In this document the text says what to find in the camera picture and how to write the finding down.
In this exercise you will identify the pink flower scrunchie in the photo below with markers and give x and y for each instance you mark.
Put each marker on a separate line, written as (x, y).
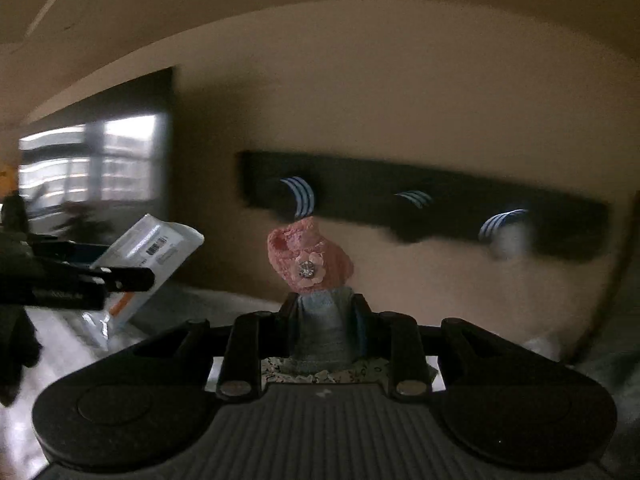
(306, 260)

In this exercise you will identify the black wall power strip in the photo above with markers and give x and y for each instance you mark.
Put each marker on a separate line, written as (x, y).
(418, 202)

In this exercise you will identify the black television screen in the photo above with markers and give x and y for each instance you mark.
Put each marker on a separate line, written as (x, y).
(93, 169)

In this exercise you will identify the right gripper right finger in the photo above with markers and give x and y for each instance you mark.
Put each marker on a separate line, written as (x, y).
(395, 338)

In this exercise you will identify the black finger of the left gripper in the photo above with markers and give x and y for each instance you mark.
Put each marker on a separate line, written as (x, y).
(72, 266)

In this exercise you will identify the grey patterned cloth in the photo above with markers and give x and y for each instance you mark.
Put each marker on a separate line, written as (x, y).
(330, 349)

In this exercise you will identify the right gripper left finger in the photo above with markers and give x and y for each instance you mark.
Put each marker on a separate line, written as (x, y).
(254, 337)

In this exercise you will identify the white packaged wipes packet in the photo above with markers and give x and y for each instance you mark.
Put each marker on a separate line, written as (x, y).
(139, 262)

